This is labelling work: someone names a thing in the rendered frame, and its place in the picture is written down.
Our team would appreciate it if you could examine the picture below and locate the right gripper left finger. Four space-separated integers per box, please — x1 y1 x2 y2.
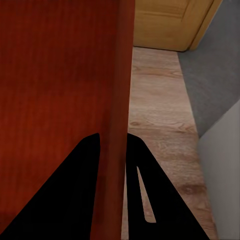
0 133 101 240

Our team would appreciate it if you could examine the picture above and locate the storage box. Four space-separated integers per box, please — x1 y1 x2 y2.
0 0 136 240

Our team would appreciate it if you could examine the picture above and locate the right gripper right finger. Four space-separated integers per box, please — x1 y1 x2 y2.
125 133 210 240

